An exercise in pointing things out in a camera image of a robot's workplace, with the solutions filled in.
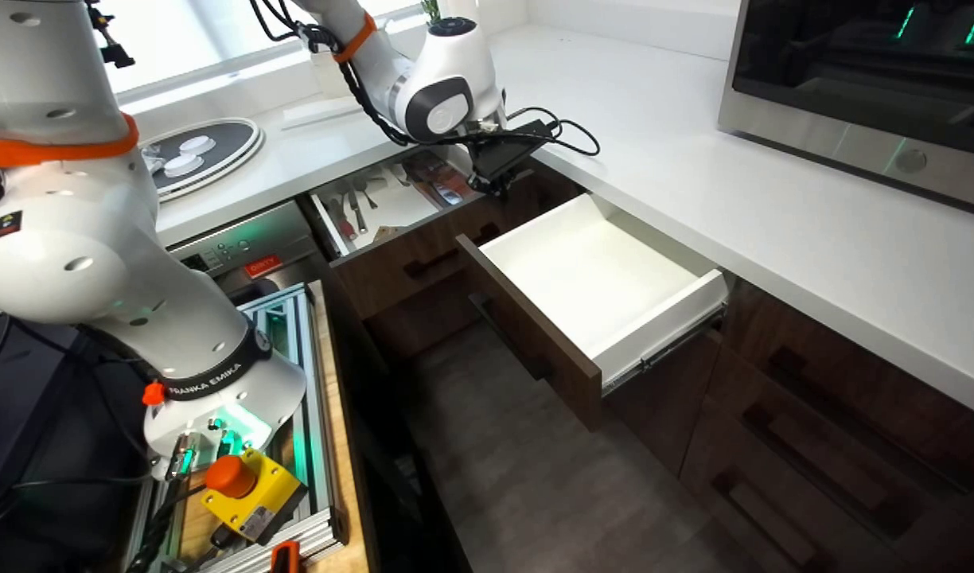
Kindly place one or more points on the dark wooden lower cabinet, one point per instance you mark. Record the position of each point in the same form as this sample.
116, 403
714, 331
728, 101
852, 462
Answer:
810, 451

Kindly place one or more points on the stainless steel microwave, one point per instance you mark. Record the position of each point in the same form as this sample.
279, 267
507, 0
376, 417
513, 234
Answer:
876, 88

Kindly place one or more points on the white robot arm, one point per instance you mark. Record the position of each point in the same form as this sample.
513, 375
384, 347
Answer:
76, 201

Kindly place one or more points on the open white right drawer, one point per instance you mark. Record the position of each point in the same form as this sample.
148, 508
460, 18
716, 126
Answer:
613, 283

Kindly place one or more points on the round black stove plate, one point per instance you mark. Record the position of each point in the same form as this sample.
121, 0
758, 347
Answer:
195, 157

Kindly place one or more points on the black bag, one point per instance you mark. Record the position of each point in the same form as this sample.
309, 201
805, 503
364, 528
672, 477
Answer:
66, 451

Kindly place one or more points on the stainless steel oven front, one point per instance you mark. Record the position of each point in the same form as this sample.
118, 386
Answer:
257, 254

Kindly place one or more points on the drawer with cutlery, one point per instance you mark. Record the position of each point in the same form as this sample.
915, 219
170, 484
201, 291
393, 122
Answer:
393, 226

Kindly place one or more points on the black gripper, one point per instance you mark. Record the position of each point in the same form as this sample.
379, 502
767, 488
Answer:
495, 157

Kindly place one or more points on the yellow emergency stop box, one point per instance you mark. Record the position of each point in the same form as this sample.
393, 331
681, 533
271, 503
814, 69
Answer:
250, 495

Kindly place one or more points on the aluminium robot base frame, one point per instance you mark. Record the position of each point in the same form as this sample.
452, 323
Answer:
297, 426

